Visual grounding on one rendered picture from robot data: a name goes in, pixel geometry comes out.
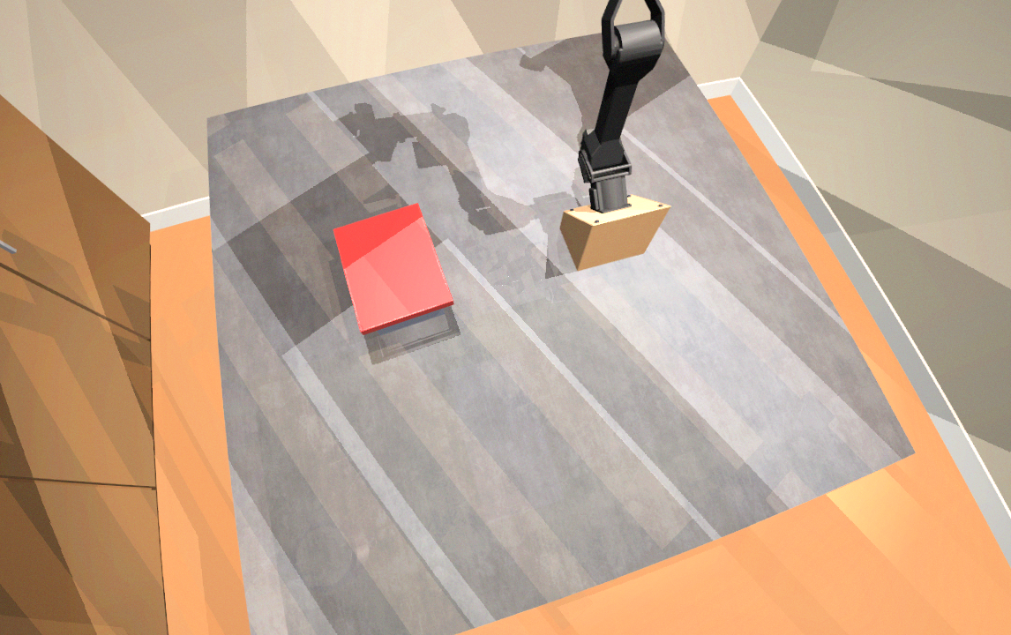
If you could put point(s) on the red box lid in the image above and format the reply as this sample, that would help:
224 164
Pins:
391 268

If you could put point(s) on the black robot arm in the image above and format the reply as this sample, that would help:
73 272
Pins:
631 51

